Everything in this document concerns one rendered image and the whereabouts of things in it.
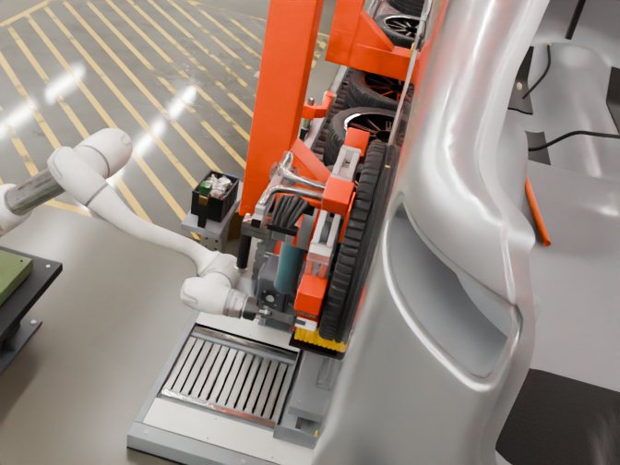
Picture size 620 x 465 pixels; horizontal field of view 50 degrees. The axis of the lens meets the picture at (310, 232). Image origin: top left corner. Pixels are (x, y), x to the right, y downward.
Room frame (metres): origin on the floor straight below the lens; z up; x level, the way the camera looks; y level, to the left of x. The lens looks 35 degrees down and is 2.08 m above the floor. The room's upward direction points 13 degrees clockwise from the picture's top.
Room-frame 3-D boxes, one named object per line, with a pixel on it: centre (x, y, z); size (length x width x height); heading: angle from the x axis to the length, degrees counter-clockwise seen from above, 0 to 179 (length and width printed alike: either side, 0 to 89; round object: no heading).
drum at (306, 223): (1.77, 0.01, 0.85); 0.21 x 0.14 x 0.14; 86
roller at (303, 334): (1.64, -0.15, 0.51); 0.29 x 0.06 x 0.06; 86
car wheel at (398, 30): (5.35, -0.45, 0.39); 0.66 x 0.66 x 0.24
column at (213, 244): (2.41, 0.42, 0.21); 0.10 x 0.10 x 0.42; 86
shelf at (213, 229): (2.38, 0.43, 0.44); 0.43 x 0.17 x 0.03; 176
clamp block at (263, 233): (1.61, 0.16, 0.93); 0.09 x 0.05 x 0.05; 86
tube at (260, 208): (1.68, 0.07, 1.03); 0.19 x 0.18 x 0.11; 86
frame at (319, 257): (1.77, -0.06, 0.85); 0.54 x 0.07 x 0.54; 176
